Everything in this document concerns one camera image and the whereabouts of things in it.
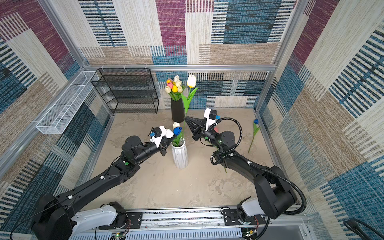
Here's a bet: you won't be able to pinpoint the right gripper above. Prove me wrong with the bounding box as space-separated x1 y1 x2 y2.
184 116 222 149

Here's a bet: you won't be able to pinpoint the white ribbed ceramic vase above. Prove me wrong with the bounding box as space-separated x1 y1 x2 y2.
172 141 189 169

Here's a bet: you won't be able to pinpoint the black cylindrical vase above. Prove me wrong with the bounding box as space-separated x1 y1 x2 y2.
171 99 185 123

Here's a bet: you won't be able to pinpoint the cream yellow tulip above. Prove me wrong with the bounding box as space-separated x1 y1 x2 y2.
182 74 198 117

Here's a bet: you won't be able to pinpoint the small blue tulip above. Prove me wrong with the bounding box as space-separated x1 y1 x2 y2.
248 119 260 153

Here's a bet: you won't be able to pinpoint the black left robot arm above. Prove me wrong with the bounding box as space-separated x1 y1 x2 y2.
20 136 172 240

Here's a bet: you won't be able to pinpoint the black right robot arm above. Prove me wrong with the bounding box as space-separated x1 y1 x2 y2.
185 117 307 224

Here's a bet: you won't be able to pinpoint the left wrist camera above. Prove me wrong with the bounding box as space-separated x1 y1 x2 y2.
149 126 167 145

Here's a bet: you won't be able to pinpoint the black wire shelf rack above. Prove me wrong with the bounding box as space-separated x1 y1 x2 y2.
91 68 159 114

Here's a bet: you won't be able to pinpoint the aluminium front rail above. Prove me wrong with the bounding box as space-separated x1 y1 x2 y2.
71 207 316 240

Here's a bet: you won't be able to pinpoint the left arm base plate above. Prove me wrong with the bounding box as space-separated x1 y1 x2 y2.
98 212 143 230

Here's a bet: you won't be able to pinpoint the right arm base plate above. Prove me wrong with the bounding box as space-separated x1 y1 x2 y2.
220 207 266 226

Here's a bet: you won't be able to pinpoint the white wire mesh basket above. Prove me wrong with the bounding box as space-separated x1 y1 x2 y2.
36 71 95 135

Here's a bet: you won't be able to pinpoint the black cable bottom right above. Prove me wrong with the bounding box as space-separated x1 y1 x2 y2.
343 218 384 240

